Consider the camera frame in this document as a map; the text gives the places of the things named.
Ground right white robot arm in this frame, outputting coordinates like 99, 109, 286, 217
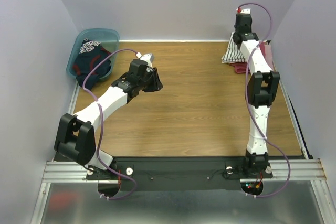
233, 8, 280, 177

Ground teal plastic bin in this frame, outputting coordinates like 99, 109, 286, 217
66, 28, 120, 79

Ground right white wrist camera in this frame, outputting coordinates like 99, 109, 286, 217
236, 7, 251, 15

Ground folded red tank top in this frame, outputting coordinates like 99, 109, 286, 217
229, 62, 247, 74

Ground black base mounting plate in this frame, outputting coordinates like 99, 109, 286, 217
86, 156, 276, 192

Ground striped white tank top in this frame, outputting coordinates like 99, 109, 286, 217
221, 32, 246, 63

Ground navy blue tank top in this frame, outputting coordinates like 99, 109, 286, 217
72, 39, 111, 90

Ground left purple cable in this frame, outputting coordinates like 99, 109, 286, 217
82, 48, 142, 201

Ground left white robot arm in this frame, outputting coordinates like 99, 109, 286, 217
54, 55, 163, 179

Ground aluminium frame rail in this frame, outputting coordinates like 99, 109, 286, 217
51, 84, 101, 179

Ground folded pink tank top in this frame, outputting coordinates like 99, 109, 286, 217
260, 42, 274, 70

